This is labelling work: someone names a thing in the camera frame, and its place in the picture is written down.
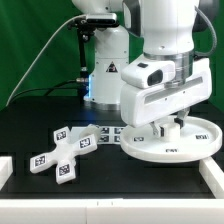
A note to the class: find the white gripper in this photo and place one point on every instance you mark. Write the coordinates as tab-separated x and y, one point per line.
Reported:
143	106

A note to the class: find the white round table top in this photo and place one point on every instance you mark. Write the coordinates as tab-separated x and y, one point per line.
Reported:
196	140

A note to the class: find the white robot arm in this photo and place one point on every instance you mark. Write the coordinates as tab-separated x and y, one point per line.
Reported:
149	30

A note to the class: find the white fiducial marker sheet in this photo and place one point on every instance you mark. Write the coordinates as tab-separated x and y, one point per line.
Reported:
109	134

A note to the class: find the white right fence block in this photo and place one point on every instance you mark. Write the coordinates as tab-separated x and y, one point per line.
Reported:
213	176

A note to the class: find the white fence block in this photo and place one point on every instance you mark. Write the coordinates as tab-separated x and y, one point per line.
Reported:
6	169
213	176

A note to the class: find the white cross-shaped table base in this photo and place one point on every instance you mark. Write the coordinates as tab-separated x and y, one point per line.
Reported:
63	156

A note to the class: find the white left fence block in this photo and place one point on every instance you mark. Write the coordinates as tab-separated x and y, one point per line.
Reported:
6	169

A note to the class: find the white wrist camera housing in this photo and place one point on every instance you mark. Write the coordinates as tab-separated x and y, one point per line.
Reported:
146	74

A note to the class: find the white front fence rail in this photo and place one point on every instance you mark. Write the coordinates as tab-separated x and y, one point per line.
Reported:
112	211

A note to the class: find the black camera on stand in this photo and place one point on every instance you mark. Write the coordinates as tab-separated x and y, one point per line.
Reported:
85	26

